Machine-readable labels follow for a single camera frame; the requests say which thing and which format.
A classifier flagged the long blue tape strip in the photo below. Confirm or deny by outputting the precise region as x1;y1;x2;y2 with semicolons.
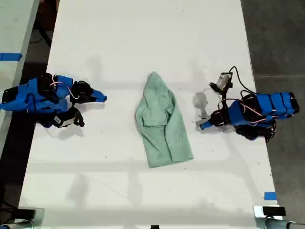
0;52;23;62

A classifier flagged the short blue tape strip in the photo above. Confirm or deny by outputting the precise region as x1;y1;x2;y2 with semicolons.
264;191;278;201

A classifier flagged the small black camera box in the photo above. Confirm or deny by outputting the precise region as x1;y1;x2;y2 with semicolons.
53;114;77;129
209;72;233;93

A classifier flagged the short black camera stalk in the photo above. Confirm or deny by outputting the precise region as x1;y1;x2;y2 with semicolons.
218;90;229;113
70;107;85;127

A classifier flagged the dark floor cable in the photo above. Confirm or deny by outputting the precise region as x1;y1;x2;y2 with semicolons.
29;28;52;48

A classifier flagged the pale green T-shirt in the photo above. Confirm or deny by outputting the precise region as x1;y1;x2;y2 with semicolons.
135;71;195;169

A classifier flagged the black camera cable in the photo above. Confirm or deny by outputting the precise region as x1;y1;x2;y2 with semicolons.
228;66;257;96

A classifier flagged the red white servo wire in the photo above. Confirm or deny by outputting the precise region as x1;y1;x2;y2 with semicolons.
51;74;80;100

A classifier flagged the white side table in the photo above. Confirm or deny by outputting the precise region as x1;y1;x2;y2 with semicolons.
0;0;41;153

